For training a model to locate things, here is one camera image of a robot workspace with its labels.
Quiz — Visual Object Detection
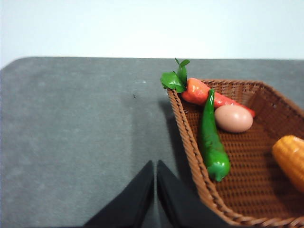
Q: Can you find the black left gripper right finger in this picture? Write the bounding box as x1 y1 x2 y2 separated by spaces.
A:
156 160 232 228

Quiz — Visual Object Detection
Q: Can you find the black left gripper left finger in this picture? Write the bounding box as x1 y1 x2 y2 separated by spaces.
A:
83 160 155 228

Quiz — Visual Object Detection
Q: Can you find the orange-yellow corn cob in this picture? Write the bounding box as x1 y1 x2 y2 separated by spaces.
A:
272 135 304 194

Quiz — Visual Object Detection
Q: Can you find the brown woven wicker basket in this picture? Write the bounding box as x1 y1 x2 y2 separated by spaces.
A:
166 79 304 228

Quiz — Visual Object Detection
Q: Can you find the green chili pepper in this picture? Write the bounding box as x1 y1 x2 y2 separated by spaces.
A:
199 89 231 183

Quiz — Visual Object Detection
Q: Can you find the brown egg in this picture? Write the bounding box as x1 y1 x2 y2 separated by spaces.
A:
214 105 254 133

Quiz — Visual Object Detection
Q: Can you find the orange carrot with green leaves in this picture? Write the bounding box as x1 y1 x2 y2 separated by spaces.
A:
160 58 256 118

